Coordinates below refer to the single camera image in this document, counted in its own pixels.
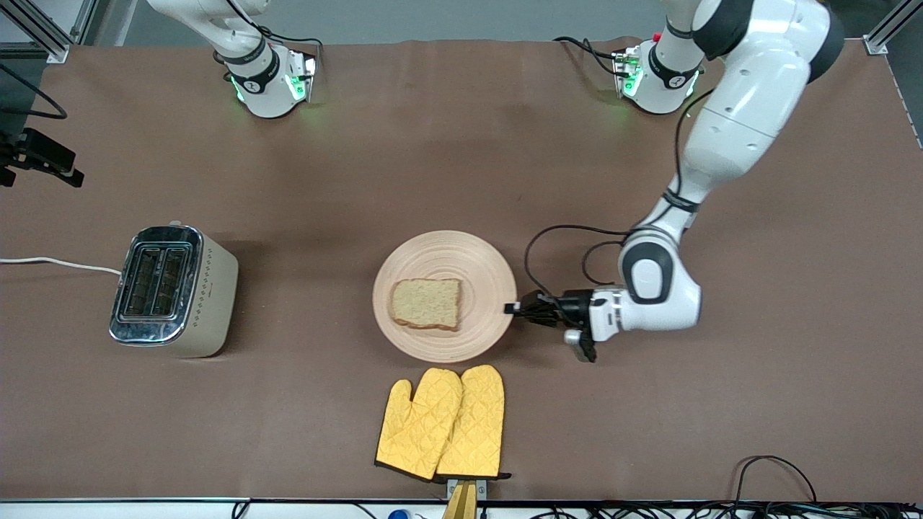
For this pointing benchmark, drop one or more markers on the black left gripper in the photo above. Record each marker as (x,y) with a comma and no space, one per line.
(575,305)

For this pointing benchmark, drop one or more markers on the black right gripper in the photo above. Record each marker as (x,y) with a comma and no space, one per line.
(42,155)

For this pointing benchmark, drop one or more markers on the round wooden ringed plate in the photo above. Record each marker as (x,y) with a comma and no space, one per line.
(447,252)

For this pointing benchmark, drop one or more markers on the brown bread slice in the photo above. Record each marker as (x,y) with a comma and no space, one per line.
(425,303)

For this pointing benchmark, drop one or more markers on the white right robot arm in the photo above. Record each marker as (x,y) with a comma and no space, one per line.
(267,94)

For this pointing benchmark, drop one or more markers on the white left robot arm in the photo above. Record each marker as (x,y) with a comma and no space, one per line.
(750,94)

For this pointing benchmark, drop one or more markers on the chrome and beige two-slot toaster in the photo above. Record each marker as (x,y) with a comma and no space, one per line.
(209,303)

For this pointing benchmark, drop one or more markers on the yellow quilted oven mitt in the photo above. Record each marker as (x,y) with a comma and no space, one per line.
(479,425)
(414,432)

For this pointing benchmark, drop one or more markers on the brown table cover mat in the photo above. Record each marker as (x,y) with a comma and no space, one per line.
(577,180)

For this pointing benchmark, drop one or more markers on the aluminium frame profile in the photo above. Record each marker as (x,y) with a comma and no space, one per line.
(36,29)
(883,36)

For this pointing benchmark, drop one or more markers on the small metal bracket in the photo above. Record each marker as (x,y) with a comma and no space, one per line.
(482,489)

